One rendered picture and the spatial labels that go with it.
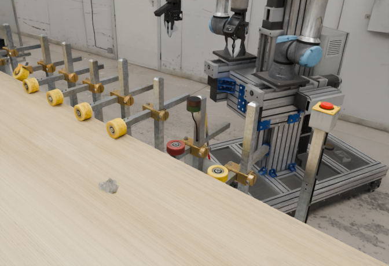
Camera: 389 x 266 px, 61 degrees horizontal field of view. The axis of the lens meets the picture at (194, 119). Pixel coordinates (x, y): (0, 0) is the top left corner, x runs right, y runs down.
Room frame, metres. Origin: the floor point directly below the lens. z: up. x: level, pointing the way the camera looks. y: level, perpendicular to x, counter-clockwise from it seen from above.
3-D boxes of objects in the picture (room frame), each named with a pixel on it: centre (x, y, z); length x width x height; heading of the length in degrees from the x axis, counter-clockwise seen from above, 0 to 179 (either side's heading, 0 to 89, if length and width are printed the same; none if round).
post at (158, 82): (1.46, 0.17, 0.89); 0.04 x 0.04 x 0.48; 52
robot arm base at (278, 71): (1.81, -0.49, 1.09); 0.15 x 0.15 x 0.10
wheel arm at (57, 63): (2.16, 0.94, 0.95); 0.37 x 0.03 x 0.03; 142
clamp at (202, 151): (1.31, 0.00, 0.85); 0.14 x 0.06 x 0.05; 52
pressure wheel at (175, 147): (1.24, 0.08, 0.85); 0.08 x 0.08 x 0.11
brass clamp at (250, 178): (1.16, -0.20, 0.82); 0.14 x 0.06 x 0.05; 52
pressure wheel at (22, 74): (1.97, 1.09, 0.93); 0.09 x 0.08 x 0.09; 142
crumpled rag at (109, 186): (0.94, 0.29, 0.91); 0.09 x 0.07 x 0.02; 28
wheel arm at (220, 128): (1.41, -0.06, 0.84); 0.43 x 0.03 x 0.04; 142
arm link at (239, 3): (1.48, -0.17, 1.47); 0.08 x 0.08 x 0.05
